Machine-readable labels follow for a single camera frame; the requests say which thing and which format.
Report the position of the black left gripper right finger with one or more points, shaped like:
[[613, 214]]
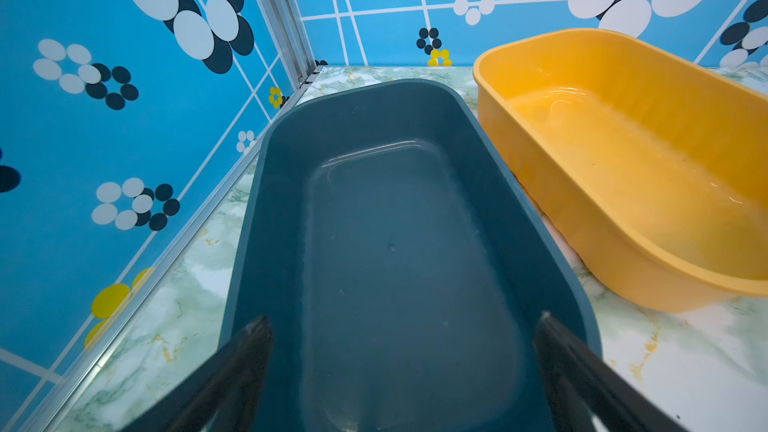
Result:
[[582, 390]]

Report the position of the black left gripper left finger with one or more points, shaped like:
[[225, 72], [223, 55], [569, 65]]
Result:
[[223, 394]]

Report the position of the dark teal plastic bin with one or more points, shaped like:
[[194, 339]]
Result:
[[401, 267]]

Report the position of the yellow plastic bin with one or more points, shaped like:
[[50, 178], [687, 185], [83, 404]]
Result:
[[653, 169]]

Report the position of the aluminium corner post left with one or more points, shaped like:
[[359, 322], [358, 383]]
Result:
[[289, 34]]

